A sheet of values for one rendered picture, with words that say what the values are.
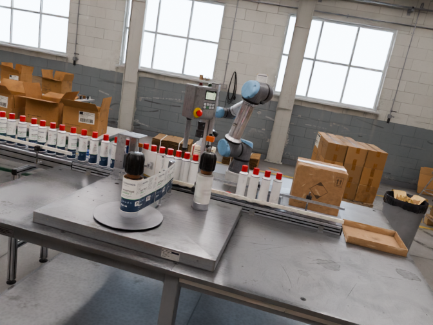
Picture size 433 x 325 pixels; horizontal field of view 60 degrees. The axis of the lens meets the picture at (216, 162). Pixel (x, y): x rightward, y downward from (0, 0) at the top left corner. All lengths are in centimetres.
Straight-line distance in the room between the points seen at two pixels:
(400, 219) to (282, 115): 385
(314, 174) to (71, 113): 235
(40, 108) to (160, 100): 426
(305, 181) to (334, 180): 17
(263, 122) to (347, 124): 163
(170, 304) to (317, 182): 120
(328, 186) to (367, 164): 325
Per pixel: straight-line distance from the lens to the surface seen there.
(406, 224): 440
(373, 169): 560
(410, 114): 799
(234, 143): 244
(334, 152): 544
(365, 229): 237
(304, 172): 232
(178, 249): 150
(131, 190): 164
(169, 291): 154
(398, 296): 176
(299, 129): 763
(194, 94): 214
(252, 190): 213
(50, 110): 394
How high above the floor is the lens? 157
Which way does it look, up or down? 14 degrees down
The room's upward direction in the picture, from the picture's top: 10 degrees clockwise
